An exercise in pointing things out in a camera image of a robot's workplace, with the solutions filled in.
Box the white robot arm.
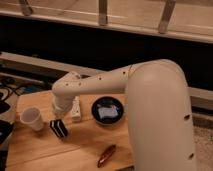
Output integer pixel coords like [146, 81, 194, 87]
[52, 59, 197, 171]

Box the black and white eraser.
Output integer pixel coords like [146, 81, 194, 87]
[50, 119, 68, 138]

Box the black round bowl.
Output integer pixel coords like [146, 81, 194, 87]
[91, 96, 124, 125]

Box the white tube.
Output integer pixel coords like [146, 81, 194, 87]
[71, 96, 81, 122]

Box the wooden table board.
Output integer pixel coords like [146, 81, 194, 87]
[6, 95, 133, 171]

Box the reddish brown pen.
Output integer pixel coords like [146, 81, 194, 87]
[97, 144, 116, 168]

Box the white plastic cup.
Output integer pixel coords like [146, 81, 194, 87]
[20, 107, 44, 131]

